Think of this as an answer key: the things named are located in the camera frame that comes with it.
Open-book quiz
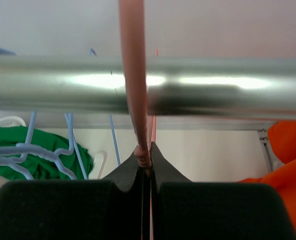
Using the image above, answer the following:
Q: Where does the green t shirt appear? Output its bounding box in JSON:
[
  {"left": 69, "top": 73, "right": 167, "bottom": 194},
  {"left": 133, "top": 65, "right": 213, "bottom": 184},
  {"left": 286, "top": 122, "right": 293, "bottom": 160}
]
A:
[{"left": 0, "top": 126, "right": 94, "bottom": 180}]

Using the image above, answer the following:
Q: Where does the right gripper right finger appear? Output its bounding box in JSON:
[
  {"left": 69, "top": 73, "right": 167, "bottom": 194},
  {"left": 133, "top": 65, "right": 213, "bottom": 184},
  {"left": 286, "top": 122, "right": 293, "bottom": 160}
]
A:
[{"left": 150, "top": 143, "right": 296, "bottom": 240}]

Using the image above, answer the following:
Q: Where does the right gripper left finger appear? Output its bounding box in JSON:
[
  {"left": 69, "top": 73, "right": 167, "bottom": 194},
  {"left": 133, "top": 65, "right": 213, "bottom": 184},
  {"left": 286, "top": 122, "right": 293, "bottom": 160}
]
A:
[{"left": 0, "top": 155, "right": 143, "bottom": 240}]

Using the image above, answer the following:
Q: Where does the white plastic basket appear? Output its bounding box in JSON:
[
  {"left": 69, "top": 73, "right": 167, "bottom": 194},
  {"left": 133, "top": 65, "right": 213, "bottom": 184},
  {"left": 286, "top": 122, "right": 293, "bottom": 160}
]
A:
[{"left": 0, "top": 116, "right": 26, "bottom": 128}]

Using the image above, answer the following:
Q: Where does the pink hanger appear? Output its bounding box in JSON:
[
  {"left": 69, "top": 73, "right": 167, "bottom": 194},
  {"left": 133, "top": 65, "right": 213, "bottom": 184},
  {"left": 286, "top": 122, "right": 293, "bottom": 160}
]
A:
[{"left": 117, "top": 0, "right": 160, "bottom": 240}]

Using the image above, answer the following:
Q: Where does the light blue hanger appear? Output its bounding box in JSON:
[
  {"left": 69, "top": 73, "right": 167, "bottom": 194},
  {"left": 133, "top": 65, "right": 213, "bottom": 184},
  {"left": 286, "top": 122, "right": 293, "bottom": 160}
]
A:
[
  {"left": 0, "top": 111, "right": 77, "bottom": 180},
  {"left": 64, "top": 48, "right": 121, "bottom": 181}
]

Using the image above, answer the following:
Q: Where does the metal clothes rack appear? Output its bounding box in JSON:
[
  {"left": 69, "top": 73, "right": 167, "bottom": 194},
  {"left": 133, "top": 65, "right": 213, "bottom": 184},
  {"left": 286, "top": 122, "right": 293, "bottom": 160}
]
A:
[{"left": 0, "top": 56, "right": 296, "bottom": 120}]

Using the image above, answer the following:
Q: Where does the orange t shirt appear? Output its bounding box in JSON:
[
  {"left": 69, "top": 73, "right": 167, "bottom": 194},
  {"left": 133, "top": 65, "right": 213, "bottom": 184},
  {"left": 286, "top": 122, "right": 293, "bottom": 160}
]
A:
[{"left": 242, "top": 120, "right": 296, "bottom": 231}]

